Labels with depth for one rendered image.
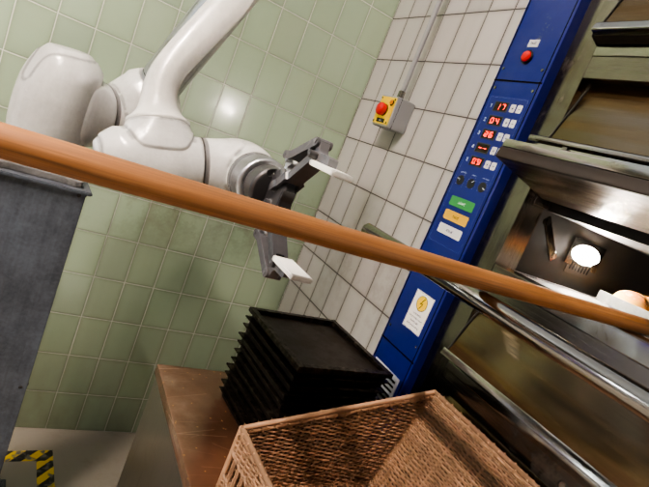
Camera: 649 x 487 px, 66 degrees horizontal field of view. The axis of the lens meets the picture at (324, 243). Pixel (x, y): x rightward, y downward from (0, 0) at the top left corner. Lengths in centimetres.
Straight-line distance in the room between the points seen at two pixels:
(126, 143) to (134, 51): 92
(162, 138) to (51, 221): 48
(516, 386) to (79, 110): 109
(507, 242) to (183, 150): 77
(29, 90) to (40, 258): 36
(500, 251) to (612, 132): 34
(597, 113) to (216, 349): 153
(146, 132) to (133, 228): 100
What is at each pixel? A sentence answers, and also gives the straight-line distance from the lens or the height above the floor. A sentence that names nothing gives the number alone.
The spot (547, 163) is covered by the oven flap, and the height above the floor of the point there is 141.
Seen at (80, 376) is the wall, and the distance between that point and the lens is 204.
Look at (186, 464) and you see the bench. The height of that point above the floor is 58.
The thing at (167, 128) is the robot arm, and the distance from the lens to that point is 84.
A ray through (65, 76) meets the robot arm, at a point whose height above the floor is 122.
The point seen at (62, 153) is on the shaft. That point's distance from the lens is 49.
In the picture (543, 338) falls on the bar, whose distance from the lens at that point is 69.
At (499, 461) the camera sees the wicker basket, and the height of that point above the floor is 84.
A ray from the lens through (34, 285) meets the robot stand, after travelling 130.
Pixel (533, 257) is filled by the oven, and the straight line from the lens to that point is 134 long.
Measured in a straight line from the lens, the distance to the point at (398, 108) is 164.
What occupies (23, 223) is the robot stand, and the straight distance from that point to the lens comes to 125.
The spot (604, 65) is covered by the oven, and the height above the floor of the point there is 166.
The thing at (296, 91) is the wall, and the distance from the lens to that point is 186.
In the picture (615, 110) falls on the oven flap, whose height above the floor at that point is 157.
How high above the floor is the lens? 128
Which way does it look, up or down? 10 degrees down
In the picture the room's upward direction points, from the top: 22 degrees clockwise
